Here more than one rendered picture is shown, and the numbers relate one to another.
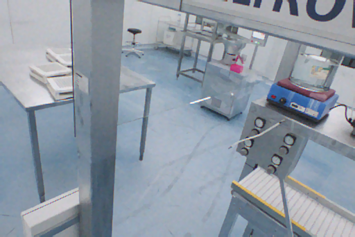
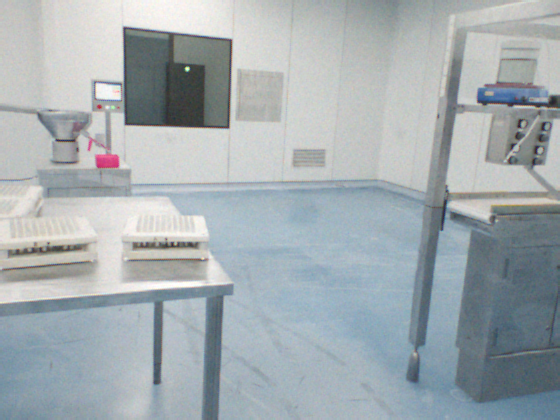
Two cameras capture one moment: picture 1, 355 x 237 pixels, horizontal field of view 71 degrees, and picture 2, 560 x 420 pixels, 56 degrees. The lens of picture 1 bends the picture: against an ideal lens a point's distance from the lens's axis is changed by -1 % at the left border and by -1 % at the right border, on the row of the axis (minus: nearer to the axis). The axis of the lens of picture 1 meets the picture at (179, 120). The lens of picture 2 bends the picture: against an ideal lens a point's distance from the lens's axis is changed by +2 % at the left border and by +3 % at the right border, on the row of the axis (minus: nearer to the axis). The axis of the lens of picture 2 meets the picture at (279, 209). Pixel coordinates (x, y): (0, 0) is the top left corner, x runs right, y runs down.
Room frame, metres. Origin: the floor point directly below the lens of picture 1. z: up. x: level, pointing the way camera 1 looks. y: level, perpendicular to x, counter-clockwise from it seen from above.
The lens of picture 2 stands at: (0.62, 2.02, 1.39)
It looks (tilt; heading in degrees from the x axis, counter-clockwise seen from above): 13 degrees down; 300
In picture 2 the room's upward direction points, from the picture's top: 4 degrees clockwise
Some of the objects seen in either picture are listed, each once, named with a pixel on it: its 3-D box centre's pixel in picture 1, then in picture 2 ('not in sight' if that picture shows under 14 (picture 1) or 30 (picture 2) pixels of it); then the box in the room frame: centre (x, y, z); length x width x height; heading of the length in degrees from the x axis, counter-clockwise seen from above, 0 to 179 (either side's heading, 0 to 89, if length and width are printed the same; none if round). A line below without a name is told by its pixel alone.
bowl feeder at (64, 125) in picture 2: not in sight; (74, 137); (3.96, -0.66, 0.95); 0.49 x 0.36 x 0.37; 56
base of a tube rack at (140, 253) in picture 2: (68, 89); (166, 242); (1.68, 0.85, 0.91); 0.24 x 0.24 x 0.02; 42
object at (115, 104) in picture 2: not in sight; (108, 121); (3.89, -0.92, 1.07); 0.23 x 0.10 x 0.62; 56
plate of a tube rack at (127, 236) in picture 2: (68, 83); (166, 227); (1.68, 0.85, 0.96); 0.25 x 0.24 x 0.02; 132
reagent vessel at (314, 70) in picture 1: (317, 60); not in sight; (0.92, -0.45, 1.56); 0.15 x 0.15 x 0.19
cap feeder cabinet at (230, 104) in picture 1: (227, 89); (84, 211); (3.89, -0.67, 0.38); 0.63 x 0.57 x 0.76; 56
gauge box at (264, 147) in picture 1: (272, 139); (518, 139); (0.86, -0.37, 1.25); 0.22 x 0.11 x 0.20; 51
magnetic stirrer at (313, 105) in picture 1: (301, 96); (513, 95); (0.92, -0.44, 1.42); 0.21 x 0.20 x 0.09; 141
